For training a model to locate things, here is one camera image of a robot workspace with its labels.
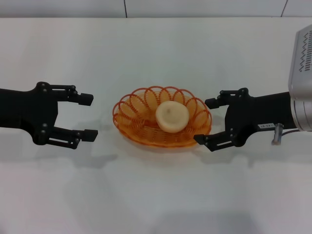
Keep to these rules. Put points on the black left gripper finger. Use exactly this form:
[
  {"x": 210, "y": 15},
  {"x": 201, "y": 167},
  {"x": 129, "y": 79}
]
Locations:
[
  {"x": 86, "y": 99},
  {"x": 90, "y": 135}
]

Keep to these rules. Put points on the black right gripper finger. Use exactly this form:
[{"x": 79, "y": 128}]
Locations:
[
  {"x": 213, "y": 103},
  {"x": 204, "y": 140}
]

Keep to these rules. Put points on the round beige bun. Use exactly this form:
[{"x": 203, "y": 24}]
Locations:
[{"x": 171, "y": 117}]

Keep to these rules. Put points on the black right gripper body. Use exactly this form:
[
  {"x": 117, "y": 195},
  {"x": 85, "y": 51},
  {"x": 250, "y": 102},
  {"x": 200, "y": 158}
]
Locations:
[{"x": 258, "y": 112}]

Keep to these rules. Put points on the right wrist metal connector plug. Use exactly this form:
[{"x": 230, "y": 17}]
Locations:
[{"x": 277, "y": 134}]

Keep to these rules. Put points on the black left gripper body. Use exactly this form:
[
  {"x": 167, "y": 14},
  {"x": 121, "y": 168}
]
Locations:
[{"x": 24, "y": 109}]

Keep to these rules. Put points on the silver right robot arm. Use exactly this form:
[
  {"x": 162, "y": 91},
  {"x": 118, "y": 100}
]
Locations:
[{"x": 302, "y": 80}]

